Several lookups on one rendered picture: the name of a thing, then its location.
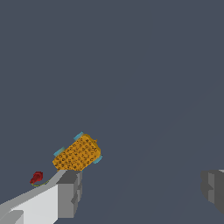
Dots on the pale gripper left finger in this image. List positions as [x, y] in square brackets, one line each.
[40, 201]

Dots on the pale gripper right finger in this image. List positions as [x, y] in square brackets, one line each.
[214, 186]

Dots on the small red pull knob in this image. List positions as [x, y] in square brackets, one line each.
[37, 177]

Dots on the orange spotted toy with wheels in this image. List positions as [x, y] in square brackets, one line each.
[77, 153]

